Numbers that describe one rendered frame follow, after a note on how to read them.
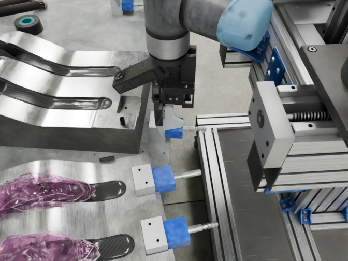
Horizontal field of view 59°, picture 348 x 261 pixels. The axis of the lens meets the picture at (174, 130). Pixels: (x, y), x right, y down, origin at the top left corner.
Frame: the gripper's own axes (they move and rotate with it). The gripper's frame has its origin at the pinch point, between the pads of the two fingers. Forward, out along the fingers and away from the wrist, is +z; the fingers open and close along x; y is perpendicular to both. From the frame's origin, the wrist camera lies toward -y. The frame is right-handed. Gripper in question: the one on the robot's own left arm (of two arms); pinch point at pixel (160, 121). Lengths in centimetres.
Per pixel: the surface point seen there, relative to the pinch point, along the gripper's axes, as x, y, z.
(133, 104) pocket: 3.4, -6.4, -1.7
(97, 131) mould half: -5.9, -12.8, -2.9
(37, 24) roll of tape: 40, -43, 1
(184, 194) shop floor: 26, 7, 85
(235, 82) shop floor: 109, 38, 85
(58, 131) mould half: -5.8, -21.3, -2.4
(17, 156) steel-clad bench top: -8.0, -32.0, 4.5
